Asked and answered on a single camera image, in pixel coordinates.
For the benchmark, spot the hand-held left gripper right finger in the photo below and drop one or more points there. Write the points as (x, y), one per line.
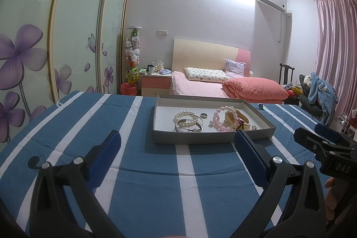
(251, 162)

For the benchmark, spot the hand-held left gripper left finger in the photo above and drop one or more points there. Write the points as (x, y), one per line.
(106, 160)

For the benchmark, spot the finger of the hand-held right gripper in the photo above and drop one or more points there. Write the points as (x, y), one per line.
(325, 130)
(309, 141)

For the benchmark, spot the yellow watch band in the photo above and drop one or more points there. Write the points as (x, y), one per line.
(231, 116)

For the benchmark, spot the wide silver bangle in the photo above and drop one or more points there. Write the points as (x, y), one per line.
(189, 130)

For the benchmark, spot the grey cardboard tray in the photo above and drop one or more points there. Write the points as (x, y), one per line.
(167, 122)

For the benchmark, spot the person's right hand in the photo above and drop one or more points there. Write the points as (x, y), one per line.
(330, 199)

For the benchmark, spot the black chair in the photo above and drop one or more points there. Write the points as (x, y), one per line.
(306, 104)

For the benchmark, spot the blue plush garment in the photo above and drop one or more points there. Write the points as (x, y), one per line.
(323, 93)

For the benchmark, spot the blue white striped tablecloth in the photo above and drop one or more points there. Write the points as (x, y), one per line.
(139, 185)

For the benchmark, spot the colourful toy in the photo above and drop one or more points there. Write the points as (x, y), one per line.
(295, 91)

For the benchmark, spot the pink curtain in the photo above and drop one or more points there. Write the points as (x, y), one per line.
(334, 59)

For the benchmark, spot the dark wooden chair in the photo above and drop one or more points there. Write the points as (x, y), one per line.
(287, 68)

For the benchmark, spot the red waste bin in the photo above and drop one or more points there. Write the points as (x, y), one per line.
(128, 89)

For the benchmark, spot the salmon pink duvet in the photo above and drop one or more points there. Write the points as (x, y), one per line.
(253, 88)

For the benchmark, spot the pink beige nightstand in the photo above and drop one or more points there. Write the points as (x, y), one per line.
(156, 84)

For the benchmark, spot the pink bed with headboard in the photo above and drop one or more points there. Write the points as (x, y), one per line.
(195, 87)

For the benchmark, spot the purple pillow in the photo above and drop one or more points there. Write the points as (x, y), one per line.
(235, 66)

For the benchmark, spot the white printed pillow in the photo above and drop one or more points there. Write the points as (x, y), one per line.
(206, 75)

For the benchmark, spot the blue folded cloth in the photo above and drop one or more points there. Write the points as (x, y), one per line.
(165, 72)

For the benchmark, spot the tissue box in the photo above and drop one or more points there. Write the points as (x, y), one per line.
(159, 67)

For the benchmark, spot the clear tube of plush toys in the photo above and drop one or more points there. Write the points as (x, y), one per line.
(133, 54)

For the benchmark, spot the white air conditioner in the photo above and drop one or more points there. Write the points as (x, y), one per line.
(272, 3)

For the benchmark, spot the floral sliding door wardrobe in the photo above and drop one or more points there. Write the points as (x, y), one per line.
(78, 17)

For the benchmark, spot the white wall switch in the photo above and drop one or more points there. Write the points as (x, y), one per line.
(163, 32)

